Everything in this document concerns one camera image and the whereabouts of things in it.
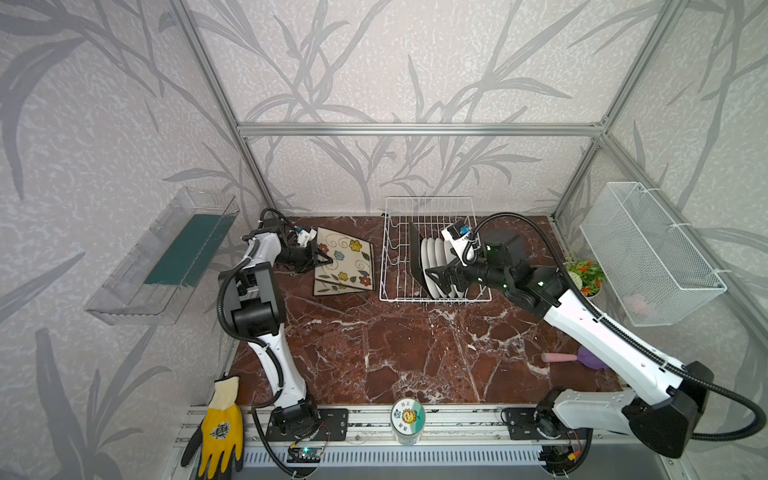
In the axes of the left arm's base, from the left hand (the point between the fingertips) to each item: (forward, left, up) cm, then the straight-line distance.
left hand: (331, 249), depth 94 cm
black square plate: (-6, -27, +5) cm, 28 cm away
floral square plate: (-11, -1, -2) cm, 11 cm away
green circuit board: (-53, 0, -13) cm, 54 cm away
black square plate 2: (+1, -6, -8) cm, 10 cm away
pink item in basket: (-23, -80, +10) cm, 84 cm away
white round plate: (-25, -31, +21) cm, 45 cm away
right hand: (-13, -32, +18) cm, 39 cm away
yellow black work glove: (-50, +20, -9) cm, 54 cm away
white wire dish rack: (+24, -34, -9) cm, 42 cm away
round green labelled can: (-46, -24, -3) cm, 53 cm away
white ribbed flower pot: (-11, -77, +3) cm, 77 cm away
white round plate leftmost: (-8, -30, +5) cm, 31 cm away
